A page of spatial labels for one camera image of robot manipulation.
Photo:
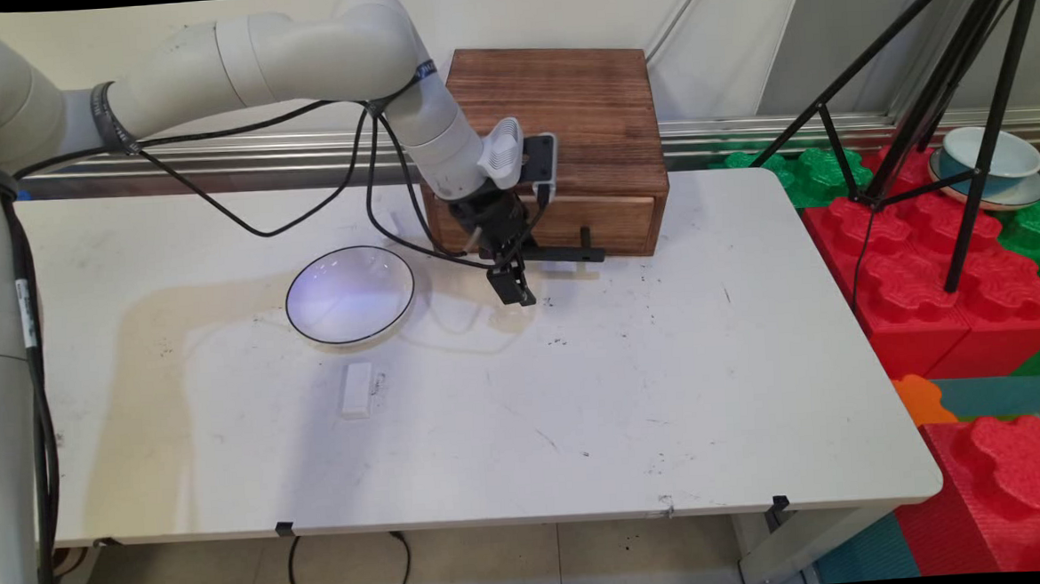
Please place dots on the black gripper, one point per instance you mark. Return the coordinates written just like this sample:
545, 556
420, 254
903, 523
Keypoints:
491, 222

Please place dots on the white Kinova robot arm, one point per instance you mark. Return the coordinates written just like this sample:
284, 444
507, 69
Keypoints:
276, 60

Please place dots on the white plate with black rim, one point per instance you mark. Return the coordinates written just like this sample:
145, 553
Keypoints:
351, 296

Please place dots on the dark wooden drawer cabinet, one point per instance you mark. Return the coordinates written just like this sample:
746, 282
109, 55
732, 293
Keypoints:
591, 110

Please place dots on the green foam block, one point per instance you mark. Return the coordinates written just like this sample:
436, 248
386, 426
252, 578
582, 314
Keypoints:
1037, 229
812, 179

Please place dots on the black table edge clip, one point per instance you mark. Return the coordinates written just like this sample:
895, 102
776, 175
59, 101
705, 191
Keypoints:
285, 528
779, 503

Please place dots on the large red foam block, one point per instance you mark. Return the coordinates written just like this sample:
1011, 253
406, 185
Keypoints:
911, 289

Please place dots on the orange foam piece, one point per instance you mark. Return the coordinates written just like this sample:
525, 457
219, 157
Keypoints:
922, 400

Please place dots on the teal foam mat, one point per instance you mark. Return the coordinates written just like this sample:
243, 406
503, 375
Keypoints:
997, 396
867, 554

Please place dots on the black tripod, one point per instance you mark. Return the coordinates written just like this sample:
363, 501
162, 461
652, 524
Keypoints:
980, 161

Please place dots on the light blue bowl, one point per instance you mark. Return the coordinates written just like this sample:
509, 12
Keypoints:
1007, 160

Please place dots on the white mounted wrist camera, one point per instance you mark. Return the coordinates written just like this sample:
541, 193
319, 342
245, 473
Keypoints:
504, 155

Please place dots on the aluminium wall rail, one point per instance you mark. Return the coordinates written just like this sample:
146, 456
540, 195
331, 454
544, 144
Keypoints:
743, 133

